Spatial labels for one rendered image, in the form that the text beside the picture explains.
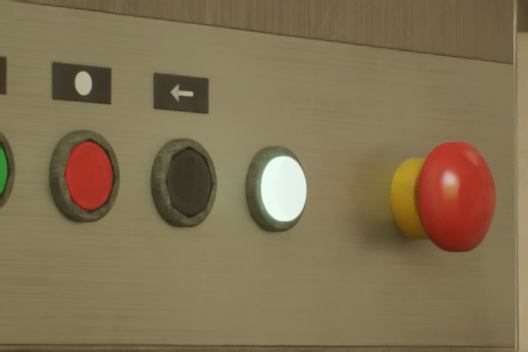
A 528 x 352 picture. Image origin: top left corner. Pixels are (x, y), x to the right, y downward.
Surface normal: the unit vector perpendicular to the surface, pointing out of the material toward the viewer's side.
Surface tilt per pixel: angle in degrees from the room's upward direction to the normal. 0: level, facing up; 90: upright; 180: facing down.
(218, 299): 90
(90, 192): 90
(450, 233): 125
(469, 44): 90
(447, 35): 90
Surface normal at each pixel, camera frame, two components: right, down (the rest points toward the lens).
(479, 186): 0.74, -0.14
